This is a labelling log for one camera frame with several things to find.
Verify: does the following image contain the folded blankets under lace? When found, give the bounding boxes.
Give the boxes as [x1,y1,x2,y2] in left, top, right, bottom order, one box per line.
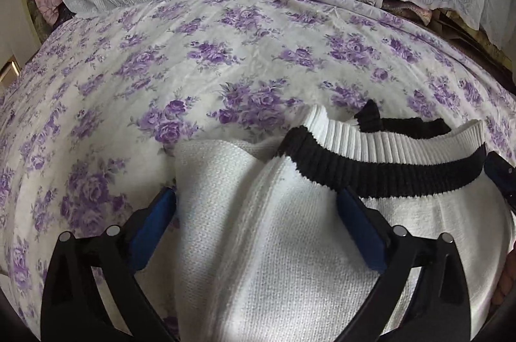
[355,0,511,71]

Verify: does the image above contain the person's right hand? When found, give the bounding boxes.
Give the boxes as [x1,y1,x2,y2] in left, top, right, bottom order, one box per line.
[490,248,516,314]

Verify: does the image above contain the purple floral bed sheet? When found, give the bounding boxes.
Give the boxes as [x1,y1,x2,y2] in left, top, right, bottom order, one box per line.
[1,0,515,333]

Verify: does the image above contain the white knit v-neck sweater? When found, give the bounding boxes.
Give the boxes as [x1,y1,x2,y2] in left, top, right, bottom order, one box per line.
[175,102,515,341]

